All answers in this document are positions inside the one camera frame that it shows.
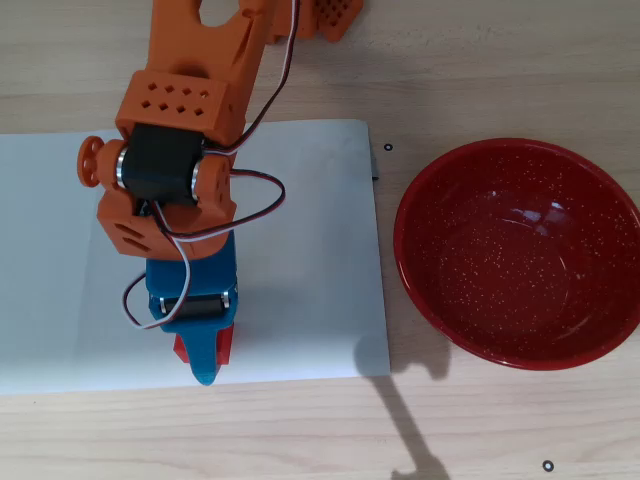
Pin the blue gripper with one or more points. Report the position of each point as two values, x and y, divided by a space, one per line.
192 306

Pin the red cube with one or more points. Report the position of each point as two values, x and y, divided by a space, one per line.
227 345

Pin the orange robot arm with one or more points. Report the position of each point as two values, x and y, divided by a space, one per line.
195 55

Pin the red speckled bowl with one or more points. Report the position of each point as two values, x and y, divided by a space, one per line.
515 260

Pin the white paper sheet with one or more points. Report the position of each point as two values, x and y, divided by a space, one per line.
310 250

